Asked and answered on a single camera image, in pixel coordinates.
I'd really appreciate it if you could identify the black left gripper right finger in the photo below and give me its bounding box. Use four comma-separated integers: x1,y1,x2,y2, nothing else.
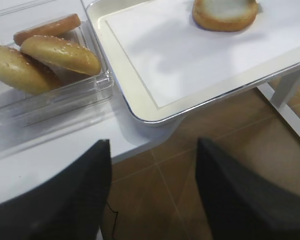
195,138,300,240

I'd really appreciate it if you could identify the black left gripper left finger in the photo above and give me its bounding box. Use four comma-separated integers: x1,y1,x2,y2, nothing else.
0,139,112,240

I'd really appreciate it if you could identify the clear box with buns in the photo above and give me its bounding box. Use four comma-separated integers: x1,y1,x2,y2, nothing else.
0,0,114,126

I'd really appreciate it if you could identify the left sesame bun top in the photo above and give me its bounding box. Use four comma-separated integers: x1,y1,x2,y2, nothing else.
0,45,63,96

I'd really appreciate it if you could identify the sesame bun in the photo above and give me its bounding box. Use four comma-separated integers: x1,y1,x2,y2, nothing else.
0,45,63,96
20,35,102,76

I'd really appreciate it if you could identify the right sesame bun top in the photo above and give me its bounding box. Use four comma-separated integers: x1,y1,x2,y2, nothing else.
20,35,102,76

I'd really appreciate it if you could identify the silver metal tray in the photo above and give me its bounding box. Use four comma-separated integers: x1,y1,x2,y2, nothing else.
87,0,300,126

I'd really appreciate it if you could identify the white paper tray liner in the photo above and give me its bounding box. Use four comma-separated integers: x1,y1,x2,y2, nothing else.
104,0,300,108

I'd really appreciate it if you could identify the orange bun bottom in box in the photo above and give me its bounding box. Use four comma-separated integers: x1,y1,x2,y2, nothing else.
13,13,81,46

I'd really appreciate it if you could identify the toasted bottom bun half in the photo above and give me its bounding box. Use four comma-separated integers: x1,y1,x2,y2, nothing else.
192,0,259,32

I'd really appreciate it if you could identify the black cable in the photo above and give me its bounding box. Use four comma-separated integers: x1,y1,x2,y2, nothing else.
105,201,119,240

